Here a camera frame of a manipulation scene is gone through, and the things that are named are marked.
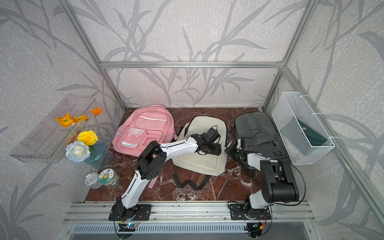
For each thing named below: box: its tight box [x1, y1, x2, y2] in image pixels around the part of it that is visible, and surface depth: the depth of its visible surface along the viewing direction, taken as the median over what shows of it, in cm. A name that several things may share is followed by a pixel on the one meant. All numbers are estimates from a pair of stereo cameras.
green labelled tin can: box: [98, 168, 121, 188], surface depth 80 cm
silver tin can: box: [84, 172, 102, 190], surface depth 81 cm
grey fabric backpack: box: [233, 112, 290, 182], surface depth 104 cm
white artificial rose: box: [65, 141, 91, 163], surface depth 61 cm
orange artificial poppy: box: [55, 112, 74, 128], surface depth 59 cm
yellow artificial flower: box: [77, 130, 99, 146], surface depth 68 cm
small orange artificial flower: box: [91, 107, 103, 116], surface depth 75 cm
